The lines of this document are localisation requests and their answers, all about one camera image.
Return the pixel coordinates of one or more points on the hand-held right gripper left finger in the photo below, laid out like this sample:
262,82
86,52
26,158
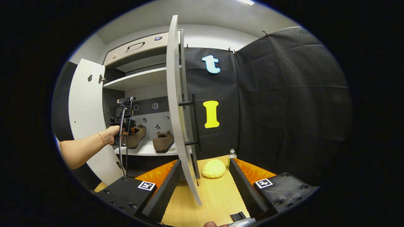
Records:
157,197

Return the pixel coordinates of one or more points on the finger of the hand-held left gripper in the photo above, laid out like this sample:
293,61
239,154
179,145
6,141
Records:
131,130

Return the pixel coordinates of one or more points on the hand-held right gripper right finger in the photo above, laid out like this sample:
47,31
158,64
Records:
246,192

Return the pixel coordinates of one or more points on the brown fuzzy shoe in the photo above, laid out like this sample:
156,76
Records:
137,136
163,142

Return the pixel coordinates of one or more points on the white shoe cabinet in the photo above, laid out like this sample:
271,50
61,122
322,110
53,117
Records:
142,82

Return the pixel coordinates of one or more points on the metal door hinge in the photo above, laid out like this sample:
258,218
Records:
101,78

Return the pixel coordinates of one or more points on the beige cabinet drawer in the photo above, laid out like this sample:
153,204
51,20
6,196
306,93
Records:
135,52

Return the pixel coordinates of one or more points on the small black block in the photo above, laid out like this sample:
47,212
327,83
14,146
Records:
238,216

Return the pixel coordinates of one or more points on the green label plastic bottle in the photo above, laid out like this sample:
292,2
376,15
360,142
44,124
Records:
232,155

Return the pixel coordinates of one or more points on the yellow round sponge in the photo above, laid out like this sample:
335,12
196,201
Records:
214,168

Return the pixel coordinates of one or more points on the black backdrop cloth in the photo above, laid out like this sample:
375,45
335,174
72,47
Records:
284,110

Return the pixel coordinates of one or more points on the long ceiling light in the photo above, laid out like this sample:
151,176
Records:
246,2

